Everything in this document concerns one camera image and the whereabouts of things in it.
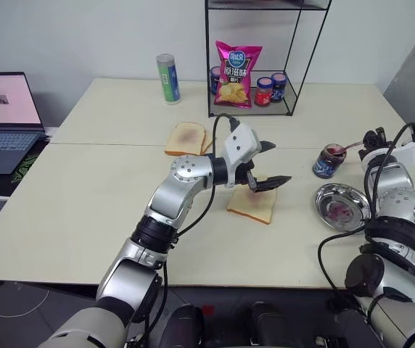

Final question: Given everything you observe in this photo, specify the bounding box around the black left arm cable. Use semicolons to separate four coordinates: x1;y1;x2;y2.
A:
134;113;239;348

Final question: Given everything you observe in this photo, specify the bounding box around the grey laptop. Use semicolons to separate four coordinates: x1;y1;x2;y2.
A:
0;71;46;175

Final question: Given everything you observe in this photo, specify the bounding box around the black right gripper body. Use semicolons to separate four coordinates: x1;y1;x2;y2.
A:
368;127;389;149

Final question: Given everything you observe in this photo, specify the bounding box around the pink potato chips bag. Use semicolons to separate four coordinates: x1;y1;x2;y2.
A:
212;40;264;109

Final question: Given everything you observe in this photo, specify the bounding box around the blue-lid jar right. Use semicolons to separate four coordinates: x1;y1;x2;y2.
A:
270;72;289;104

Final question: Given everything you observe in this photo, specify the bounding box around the thin white floor cable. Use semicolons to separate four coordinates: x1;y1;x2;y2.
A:
0;284;51;318

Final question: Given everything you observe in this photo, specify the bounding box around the black green desk mat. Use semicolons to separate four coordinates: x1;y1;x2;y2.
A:
0;136;52;199

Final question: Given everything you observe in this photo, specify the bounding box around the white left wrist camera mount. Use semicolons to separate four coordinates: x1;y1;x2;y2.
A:
222;123;262;189

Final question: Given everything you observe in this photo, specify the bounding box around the toast slice with jam stain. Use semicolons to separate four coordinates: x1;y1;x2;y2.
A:
164;122;208;157

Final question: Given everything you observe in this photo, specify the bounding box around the open blue jam jar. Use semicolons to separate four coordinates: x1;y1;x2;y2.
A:
312;143;348;181

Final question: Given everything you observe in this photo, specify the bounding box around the green blue cylinder can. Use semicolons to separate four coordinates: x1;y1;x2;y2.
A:
155;53;182;107

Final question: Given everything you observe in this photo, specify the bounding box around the round metal plate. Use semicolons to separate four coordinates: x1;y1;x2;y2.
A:
314;183;371;233

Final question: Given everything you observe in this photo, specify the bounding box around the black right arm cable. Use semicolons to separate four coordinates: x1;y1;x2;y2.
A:
317;122;415;295

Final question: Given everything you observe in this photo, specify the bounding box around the red jam jar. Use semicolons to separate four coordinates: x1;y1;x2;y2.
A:
254;76;275;107

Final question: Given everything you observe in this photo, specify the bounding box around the spoon with jam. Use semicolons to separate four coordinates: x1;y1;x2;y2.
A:
332;141;364;152

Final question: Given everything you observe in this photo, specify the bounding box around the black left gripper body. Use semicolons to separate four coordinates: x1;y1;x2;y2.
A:
234;158;263;192

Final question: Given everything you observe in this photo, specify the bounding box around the plain toast slice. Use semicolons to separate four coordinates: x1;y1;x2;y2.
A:
200;129;215;154

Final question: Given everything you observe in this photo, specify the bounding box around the dark blue jam jar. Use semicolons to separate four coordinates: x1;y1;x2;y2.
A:
209;65;223;96

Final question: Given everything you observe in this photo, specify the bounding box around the bread slice with jam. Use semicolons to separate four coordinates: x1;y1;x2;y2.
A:
226;186;279;225

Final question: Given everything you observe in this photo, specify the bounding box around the dark rounded shape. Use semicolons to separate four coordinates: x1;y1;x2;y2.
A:
163;303;205;348
244;300;292;348

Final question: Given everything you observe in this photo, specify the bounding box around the black wire shelf rack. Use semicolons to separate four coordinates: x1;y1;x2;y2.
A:
204;0;331;118

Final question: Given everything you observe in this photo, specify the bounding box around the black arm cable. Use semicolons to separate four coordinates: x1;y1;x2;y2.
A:
134;113;239;348
317;122;415;295

